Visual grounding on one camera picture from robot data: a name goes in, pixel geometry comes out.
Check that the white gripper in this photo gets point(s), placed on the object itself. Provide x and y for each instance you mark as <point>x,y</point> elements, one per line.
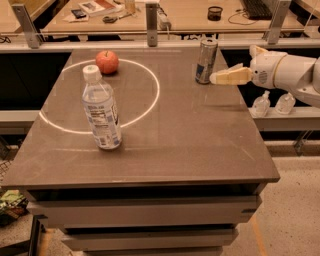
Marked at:
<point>265,69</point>

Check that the redbull can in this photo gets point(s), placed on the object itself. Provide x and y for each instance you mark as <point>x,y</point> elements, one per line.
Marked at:
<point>205,64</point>

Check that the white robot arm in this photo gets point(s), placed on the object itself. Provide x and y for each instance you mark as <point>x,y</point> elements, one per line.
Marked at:
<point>297,75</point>

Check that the clear sanitizer bottle left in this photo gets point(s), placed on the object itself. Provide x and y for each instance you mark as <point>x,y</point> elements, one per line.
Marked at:
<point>261,105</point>

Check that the clear sanitizer bottle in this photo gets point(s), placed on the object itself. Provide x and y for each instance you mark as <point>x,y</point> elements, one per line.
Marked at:
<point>261,105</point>
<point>285,104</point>

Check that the clear sanitizer bottle right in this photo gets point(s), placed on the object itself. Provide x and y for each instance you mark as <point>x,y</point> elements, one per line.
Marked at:
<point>285,104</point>

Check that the clear plastic water bottle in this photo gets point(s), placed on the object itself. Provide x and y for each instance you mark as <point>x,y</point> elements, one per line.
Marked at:
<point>101,110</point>

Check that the black keyboard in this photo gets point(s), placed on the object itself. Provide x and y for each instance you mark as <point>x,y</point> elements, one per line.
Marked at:
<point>258,9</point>

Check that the black round cup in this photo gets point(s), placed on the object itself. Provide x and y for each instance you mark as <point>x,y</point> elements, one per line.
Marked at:
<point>214,13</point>

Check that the white power strip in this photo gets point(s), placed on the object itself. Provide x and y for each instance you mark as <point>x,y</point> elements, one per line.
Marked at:
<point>163,20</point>

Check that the red apple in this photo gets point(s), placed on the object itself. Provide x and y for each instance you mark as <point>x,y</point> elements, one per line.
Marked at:
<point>107,61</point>

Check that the black sunglasses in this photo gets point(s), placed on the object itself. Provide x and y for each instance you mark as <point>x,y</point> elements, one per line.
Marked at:
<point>108,19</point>

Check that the open book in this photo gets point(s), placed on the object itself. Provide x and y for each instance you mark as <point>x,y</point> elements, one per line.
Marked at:
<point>99,7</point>

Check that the black phone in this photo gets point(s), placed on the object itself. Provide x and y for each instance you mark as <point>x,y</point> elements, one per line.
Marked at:
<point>78,13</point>

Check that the grey drawer cabinet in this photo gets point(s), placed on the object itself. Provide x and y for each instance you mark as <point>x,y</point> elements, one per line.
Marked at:
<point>164,225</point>

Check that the green snack bag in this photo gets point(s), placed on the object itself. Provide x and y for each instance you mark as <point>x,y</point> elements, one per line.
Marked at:
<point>12,206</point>

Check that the right metal bracket post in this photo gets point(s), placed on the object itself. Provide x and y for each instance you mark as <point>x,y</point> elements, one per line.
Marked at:
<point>279,14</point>

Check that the metal bracket post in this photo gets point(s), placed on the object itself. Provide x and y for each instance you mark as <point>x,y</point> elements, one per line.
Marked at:
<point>151,23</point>
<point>279,14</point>
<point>31,34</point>

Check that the middle metal bracket post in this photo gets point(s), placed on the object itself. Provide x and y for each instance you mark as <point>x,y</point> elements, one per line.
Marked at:
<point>151,23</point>

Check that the left metal bracket post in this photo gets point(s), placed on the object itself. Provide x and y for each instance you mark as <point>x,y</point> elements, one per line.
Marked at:
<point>31,34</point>

